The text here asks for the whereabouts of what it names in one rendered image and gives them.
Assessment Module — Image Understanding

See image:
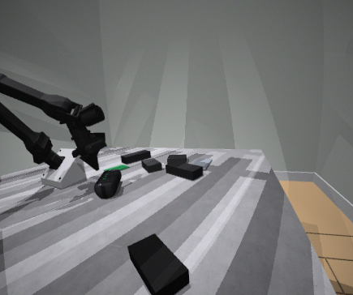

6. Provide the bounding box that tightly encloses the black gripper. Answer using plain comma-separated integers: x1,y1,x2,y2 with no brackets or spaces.
71,128,107,171

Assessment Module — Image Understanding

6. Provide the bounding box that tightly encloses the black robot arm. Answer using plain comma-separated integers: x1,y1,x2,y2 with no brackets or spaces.
0,73,105,170

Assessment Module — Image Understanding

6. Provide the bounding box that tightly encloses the dark grey switch panel with green rocker switches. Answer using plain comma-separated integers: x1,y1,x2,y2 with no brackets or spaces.
94,169,122,199

